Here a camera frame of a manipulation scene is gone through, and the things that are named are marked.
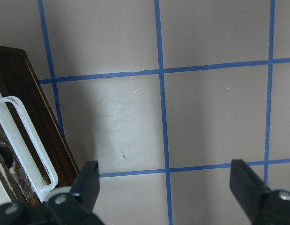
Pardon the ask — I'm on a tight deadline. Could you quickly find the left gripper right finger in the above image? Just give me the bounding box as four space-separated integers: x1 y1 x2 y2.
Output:
230 159 290 225

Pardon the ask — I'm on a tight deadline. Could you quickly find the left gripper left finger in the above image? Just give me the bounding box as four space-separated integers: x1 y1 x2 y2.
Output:
45 161 99 225

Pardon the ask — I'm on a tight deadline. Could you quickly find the white drawer handle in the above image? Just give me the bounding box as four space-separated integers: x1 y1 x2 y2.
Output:
0 92 59 202

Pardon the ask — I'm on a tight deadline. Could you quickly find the dark brown wooden drawer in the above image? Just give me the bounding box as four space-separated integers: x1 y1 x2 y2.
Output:
0 46 79 207

